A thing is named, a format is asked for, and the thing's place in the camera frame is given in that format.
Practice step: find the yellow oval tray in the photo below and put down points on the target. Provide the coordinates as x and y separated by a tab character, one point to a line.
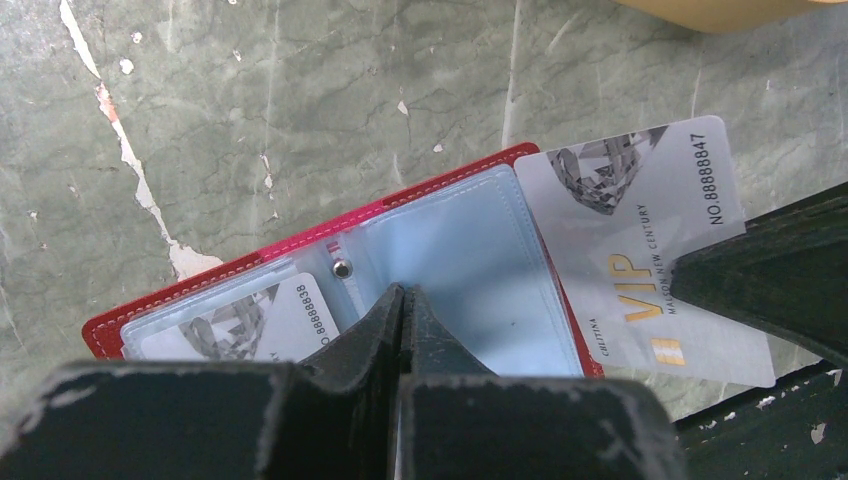
726	16

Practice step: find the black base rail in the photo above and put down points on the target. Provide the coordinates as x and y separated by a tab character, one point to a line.
794	430

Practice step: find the red leather card holder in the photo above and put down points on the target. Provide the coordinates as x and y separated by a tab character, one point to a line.
466	238

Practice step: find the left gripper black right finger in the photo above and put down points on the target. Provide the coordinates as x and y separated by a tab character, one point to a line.
459	420

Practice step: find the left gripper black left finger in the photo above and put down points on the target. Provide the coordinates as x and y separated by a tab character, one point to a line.
327	417

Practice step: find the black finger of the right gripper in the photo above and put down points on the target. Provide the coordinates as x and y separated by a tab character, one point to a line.
786	275

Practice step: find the silver VIP card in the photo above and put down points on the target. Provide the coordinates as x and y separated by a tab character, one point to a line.
285	321
616	215

